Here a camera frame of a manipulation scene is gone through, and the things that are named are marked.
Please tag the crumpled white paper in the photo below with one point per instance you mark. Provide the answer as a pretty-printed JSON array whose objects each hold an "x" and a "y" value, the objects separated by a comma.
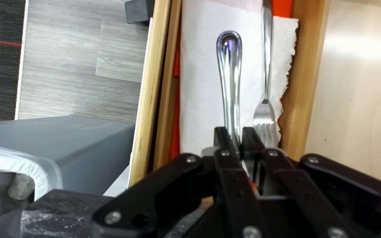
[{"x": 20, "y": 186}]

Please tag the wooden drawer white front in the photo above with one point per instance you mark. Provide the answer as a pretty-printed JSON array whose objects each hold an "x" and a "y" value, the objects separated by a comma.
[{"x": 363, "y": 87}]

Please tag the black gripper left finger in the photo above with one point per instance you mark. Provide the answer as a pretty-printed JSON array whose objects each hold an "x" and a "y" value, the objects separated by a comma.
[{"x": 164, "y": 189}]

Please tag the gray trash bin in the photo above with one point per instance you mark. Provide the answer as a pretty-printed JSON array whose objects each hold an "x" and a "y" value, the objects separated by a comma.
[{"x": 89, "y": 145}]

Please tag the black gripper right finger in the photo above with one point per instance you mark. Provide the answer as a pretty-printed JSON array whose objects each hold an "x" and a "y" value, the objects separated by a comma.
[{"x": 314, "y": 193}]

